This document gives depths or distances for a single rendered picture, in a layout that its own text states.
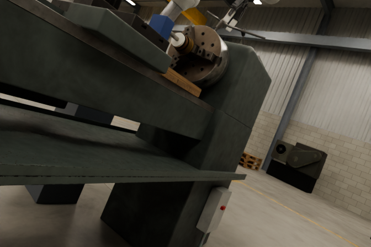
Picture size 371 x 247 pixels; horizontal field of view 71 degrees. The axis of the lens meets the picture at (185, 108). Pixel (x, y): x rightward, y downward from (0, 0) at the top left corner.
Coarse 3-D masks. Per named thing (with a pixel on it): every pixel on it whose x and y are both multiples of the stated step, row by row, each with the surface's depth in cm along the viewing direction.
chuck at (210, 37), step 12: (204, 36) 133; (216, 36) 130; (204, 48) 132; (216, 48) 128; (192, 60) 144; (180, 72) 135; (192, 72) 132; (204, 72) 128; (216, 72) 131; (204, 84) 135
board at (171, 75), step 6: (156, 72) 94; (168, 72) 95; (174, 72) 98; (168, 78) 96; (174, 78) 99; (180, 78) 102; (180, 84) 103; (186, 84) 106; (192, 84) 110; (186, 90) 109; (192, 90) 112; (198, 90) 116; (198, 96) 117
